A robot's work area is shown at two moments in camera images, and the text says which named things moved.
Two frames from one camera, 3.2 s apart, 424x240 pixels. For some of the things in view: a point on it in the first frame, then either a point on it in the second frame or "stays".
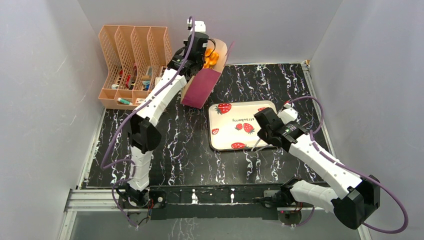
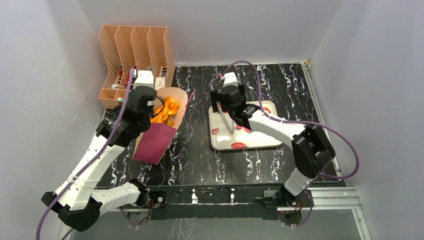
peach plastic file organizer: x=134 y=56 stays
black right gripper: x=263 y=136 → x=224 y=100
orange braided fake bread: x=211 y=58 → x=170 y=108
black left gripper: x=186 y=44 → x=128 y=94
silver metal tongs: x=259 y=148 → x=225 y=117
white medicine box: x=157 y=79 stays
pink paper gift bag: x=198 y=89 → x=153 y=145
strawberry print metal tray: x=233 y=126 stays
